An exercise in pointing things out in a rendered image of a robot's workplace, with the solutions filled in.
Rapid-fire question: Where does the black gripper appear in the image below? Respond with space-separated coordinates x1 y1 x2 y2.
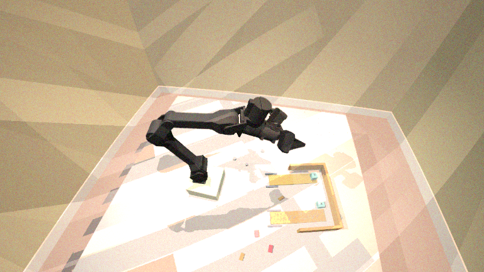
257 121 306 154

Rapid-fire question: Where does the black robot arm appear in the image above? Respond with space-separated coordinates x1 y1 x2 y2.
146 96 287 184

